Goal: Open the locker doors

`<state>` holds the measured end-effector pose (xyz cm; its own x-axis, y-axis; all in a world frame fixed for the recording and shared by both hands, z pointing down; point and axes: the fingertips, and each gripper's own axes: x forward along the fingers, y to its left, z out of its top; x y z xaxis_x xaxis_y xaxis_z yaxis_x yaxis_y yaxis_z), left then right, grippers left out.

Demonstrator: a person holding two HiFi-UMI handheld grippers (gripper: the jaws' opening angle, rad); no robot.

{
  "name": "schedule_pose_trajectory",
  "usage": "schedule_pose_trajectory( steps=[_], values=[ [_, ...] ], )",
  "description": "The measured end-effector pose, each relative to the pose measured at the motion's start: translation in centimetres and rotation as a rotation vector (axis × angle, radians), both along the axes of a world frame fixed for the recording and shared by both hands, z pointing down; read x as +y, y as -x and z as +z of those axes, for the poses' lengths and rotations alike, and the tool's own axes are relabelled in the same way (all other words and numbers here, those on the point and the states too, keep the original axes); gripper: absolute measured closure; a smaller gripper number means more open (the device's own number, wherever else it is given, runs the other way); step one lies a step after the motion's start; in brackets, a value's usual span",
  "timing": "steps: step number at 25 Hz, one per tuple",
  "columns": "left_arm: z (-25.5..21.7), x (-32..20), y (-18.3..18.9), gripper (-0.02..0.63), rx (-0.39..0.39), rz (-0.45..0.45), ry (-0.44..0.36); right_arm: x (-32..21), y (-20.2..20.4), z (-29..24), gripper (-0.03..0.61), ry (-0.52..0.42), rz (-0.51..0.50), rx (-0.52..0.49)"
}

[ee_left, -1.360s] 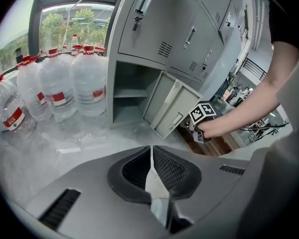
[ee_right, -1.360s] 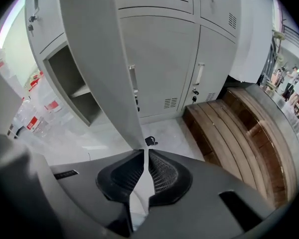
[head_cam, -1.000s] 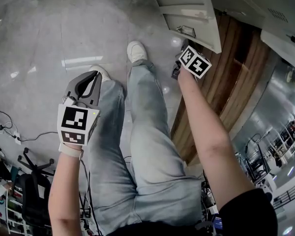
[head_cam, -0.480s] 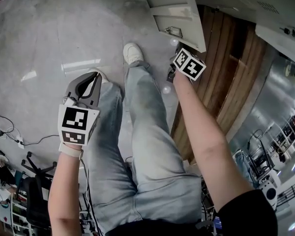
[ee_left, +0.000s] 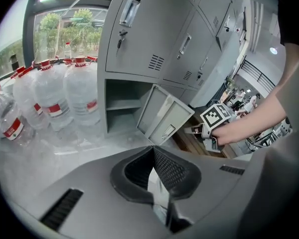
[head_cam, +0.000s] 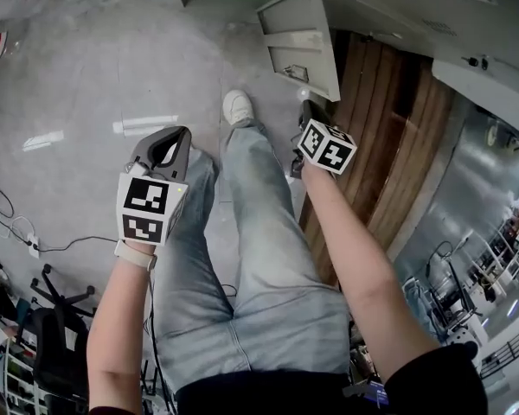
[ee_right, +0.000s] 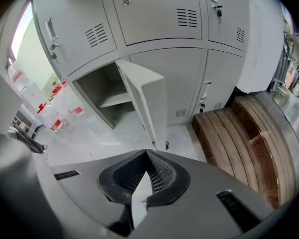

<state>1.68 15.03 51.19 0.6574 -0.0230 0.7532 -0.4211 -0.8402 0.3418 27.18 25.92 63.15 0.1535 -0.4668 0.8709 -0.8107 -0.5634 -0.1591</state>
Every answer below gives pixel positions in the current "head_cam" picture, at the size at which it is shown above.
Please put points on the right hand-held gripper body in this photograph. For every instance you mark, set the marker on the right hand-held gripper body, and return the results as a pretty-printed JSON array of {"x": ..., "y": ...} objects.
[{"x": 326, "y": 149}]

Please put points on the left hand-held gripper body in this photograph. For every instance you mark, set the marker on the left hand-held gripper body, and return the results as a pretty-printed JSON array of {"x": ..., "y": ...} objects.
[{"x": 143, "y": 206}]

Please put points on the grey metal locker door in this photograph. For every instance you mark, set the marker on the grey metal locker door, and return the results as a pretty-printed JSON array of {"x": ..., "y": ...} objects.
[
  {"x": 393, "y": 11},
  {"x": 480, "y": 82},
  {"x": 298, "y": 37}
]

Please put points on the person's right forearm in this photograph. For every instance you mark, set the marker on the person's right forearm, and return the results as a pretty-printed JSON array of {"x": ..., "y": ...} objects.
[{"x": 354, "y": 253}]

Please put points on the person's left forearm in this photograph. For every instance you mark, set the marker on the person's left forearm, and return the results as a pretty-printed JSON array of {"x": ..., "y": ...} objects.
[{"x": 119, "y": 318}]

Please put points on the beige wrist band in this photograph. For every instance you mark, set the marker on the beige wrist band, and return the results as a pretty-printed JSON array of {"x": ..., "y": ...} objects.
[{"x": 134, "y": 255}]

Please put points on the brown wooden panel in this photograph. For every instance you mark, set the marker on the brown wooden panel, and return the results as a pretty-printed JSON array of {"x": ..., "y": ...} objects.
[{"x": 385, "y": 136}]

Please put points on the person's white shoe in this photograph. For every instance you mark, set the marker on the person's white shoe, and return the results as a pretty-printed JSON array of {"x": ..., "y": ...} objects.
[{"x": 238, "y": 106}]

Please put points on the white power strip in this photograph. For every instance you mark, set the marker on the white power strip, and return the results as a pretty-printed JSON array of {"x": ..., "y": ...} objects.
[{"x": 33, "y": 247}]

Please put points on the person's blue jeans legs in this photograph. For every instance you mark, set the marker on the person's blue jeans legs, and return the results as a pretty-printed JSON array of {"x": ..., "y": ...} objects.
[{"x": 259, "y": 275}]

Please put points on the black office chair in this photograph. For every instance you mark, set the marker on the black office chair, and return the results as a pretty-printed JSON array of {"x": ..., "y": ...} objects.
[{"x": 58, "y": 340}]

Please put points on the white storage shelf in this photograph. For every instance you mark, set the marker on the white storage shelf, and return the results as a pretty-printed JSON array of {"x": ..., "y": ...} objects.
[{"x": 13, "y": 383}]

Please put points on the person's black shirt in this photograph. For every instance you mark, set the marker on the person's black shirt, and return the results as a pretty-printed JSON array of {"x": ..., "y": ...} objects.
[{"x": 432, "y": 383}]

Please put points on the black metal railing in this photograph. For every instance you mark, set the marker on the black metal railing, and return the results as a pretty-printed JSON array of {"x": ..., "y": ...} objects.
[{"x": 508, "y": 353}]

